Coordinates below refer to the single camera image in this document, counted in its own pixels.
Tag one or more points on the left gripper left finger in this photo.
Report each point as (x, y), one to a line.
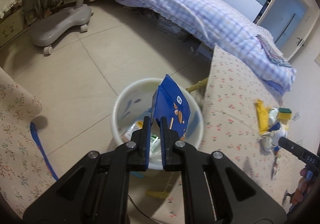
(144, 144)

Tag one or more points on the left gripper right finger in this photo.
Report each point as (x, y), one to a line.
(166, 145)

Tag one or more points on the blue cookie box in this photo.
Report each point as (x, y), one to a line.
(169, 101)

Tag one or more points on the yellow snack bag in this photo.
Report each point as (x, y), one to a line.
(262, 116)

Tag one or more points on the white trash bin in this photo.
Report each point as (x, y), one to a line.
(134, 103)

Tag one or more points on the person's hand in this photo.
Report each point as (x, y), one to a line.
(304, 187)

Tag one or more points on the small blue carton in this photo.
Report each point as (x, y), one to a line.
(275, 127)

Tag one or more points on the yellow green sponge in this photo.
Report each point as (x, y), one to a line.
(284, 114)

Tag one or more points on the folded plaid cloth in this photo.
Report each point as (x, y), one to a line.
(271, 53)

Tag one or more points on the blue plaid quilt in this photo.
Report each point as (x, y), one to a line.
(215, 23)

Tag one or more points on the floral print cloth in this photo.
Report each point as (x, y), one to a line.
(24, 173)

